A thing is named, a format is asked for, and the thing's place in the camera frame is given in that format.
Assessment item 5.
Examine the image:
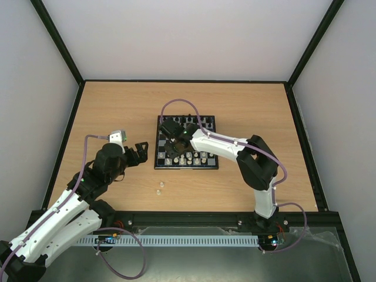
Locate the grey slotted cable duct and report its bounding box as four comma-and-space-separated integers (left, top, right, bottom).
75, 235, 259, 247

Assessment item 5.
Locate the black and silver chessboard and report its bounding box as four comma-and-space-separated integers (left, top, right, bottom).
155, 115, 227, 169

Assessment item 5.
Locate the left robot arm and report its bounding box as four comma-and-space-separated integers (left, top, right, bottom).
1, 142, 149, 281

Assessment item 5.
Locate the black aluminium frame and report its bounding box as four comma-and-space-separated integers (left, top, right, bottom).
29, 1, 360, 281

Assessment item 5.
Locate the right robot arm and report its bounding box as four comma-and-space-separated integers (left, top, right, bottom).
159, 117, 283, 230

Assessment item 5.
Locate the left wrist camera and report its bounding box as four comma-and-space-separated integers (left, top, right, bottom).
109, 130, 127, 153

